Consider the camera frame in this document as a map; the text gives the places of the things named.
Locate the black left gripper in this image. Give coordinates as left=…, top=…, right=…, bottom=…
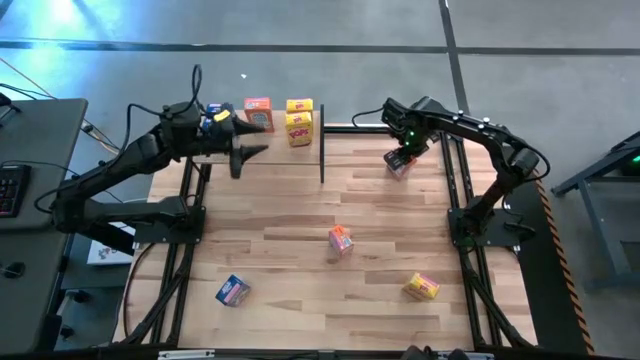
left=202, top=102, right=270, bottom=180

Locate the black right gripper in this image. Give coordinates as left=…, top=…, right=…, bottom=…
left=383, top=124, right=432, bottom=172

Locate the orange Mini Wheats cereal box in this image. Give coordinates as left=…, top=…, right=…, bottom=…
left=327, top=224, right=355, bottom=259
left=387, top=149, right=418, bottom=180
left=243, top=96, right=275, bottom=134

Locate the yellow Corn Pops cereal box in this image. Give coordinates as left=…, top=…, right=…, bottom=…
left=285, top=97, right=315, bottom=114
left=403, top=271, right=441, bottom=302
left=284, top=111, right=315, bottom=148

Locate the wooden shelf with black posts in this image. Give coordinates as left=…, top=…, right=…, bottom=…
left=182, top=102, right=327, bottom=185

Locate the black desk support beam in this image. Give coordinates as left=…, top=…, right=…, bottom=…
left=69, top=219, right=137, bottom=257

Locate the white printed board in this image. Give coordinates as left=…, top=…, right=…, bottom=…
left=85, top=222, right=137, bottom=266

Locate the black hazard-striped floor mat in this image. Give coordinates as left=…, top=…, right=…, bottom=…
left=492, top=144, right=597, bottom=357

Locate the grey side desk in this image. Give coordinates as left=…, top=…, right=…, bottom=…
left=0, top=224, right=72, bottom=355
left=0, top=98, right=89, bottom=231

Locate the grey metal cart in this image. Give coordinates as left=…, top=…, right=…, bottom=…
left=551, top=130, right=640, bottom=294

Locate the black keyboard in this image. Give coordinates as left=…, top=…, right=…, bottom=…
left=0, top=164, right=32, bottom=219

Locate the black desk knob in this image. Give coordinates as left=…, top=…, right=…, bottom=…
left=2, top=261, right=27, bottom=280

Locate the black metal table frame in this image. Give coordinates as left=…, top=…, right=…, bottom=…
left=117, top=124, right=539, bottom=351

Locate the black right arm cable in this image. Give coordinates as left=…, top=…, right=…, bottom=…
left=351, top=105, right=387, bottom=129

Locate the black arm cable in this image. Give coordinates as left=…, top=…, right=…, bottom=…
left=351, top=105, right=387, bottom=129
left=123, top=63, right=204, bottom=151

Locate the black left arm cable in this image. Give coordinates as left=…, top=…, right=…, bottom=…
left=123, top=63, right=204, bottom=151

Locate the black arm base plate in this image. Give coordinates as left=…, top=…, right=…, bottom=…
left=447, top=207, right=521, bottom=247
left=132, top=207, right=206, bottom=246

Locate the floor cable bundle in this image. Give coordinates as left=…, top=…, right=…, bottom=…
left=79, top=117, right=157, bottom=174

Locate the silver table edge bracket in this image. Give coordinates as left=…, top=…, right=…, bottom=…
left=437, top=352, right=495, bottom=360
left=157, top=349, right=216, bottom=360

